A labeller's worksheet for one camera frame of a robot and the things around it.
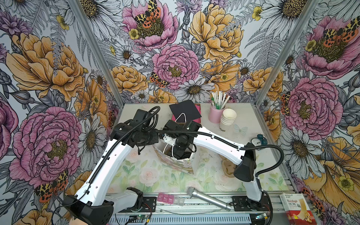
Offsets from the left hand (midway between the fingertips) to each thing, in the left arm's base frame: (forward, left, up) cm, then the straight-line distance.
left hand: (153, 143), depth 71 cm
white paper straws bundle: (+41, -42, -9) cm, 59 cm away
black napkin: (+40, -16, -20) cm, 48 cm away
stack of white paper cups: (+23, -44, -7) cm, 50 cm away
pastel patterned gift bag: (-10, -18, -3) cm, 21 cm away
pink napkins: (+45, -27, -19) cm, 56 cm away
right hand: (-2, -13, -7) cm, 14 cm away
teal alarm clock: (+11, -64, -16) cm, 67 cm away
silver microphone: (-18, -19, -19) cm, 32 cm away
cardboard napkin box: (+47, -25, -19) cm, 56 cm away
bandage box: (-27, -70, -19) cm, 77 cm away
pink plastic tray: (-21, -8, -22) cm, 31 cm away
